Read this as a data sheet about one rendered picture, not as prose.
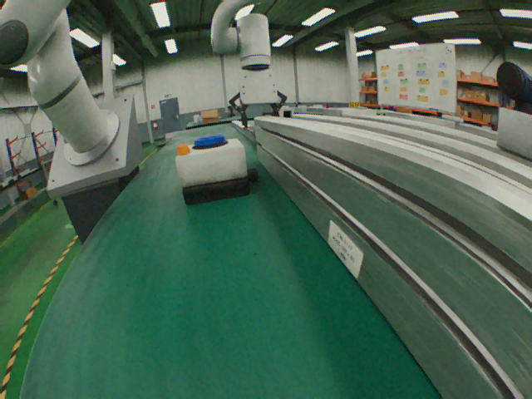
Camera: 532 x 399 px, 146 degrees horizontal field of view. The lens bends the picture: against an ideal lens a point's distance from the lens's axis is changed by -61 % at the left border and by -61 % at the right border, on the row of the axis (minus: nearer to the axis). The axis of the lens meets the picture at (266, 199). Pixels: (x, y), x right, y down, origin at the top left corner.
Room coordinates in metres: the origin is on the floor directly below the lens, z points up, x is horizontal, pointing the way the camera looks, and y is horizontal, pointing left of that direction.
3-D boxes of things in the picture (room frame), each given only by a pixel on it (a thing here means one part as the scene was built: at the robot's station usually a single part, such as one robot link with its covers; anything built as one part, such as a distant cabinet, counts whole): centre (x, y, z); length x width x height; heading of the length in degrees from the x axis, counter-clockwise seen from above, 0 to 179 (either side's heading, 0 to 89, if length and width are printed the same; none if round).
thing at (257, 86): (0.59, 0.00, 0.95); 0.10 x 0.07 x 0.11; 101
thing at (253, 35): (0.59, 0.00, 1.09); 0.09 x 0.08 x 0.13; 105
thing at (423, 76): (2.67, -2.35, 0.97); 1.50 x 0.50 x 1.95; 17
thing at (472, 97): (5.68, -8.71, 1.58); 2.83 x 0.98 x 3.15; 17
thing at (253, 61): (0.60, 0.00, 1.01); 0.09 x 0.08 x 0.03; 101
